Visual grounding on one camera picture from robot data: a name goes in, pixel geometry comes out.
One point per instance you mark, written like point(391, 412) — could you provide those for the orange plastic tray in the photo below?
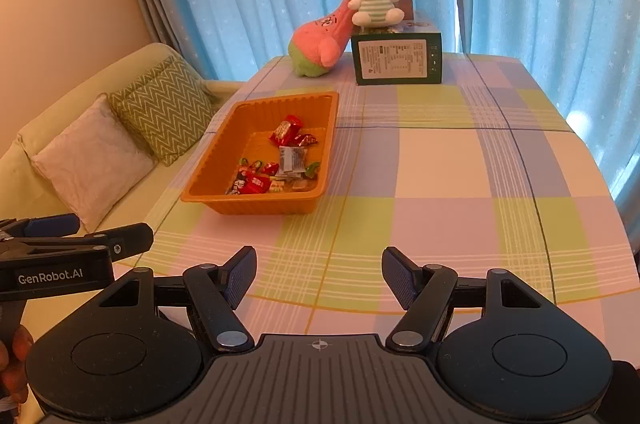
point(260, 109)

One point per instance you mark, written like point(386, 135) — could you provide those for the silver candy with green wrapper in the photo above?
point(312, 169)

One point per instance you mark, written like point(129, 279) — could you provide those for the long dark snack packet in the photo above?
point(234, 188)

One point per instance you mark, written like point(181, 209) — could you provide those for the pink star plush toy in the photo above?
point(320, 39)

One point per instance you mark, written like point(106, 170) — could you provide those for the pastel checkered tablecloth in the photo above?
point(425, 204)

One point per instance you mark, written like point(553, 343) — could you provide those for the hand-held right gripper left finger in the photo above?
point(240, 274)

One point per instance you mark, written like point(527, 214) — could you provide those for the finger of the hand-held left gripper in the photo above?
point(55, 224)
point(130, 239)

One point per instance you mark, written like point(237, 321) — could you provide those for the green chevron pillow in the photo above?
point(160, 104)

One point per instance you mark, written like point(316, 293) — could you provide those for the green cardboard box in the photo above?
point(395, 59)

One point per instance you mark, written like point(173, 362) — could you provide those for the white quilted pillow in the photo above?
point(90, 159)

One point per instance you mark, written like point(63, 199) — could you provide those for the grey snack packet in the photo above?
point(292, 158)
point(287, 175)

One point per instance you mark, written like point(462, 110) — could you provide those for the cream sofa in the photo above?
point(65, 104)

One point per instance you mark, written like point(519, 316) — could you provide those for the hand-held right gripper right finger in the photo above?
point(400, 276)

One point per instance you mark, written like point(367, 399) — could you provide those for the person's left hand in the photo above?
point(15, 369)

